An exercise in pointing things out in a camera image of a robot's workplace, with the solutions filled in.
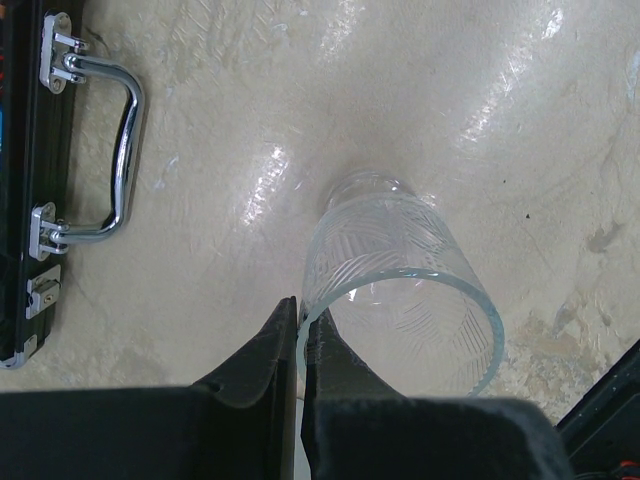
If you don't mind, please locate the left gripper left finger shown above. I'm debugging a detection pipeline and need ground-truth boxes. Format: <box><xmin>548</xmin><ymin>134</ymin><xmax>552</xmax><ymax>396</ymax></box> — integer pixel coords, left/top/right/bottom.
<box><xmin>193</xmin><ymin>297</ymin><xmax>297</xmax><ymax>479</ymax></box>

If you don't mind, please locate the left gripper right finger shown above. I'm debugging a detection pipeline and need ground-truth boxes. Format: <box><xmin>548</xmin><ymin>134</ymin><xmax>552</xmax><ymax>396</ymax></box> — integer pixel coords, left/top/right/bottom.
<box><xmin>301</xmin><ymin>309</ymin><xmax>402</xmax><ymax>479</ymax></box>

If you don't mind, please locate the wine glass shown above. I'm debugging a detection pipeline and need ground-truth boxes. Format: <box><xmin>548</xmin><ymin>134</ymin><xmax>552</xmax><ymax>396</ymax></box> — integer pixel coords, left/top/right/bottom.
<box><xmin>297</xmin><ymin>170</ymin><xmax>504</xmax><ymax>397</ymax></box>

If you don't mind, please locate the black poker chip case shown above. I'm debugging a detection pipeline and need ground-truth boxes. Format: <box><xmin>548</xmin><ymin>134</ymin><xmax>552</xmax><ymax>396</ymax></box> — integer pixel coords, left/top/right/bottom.
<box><xmin>1</xmin><ymin>1</ymin><xmax>145</xmax><ymax>370</ymax></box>

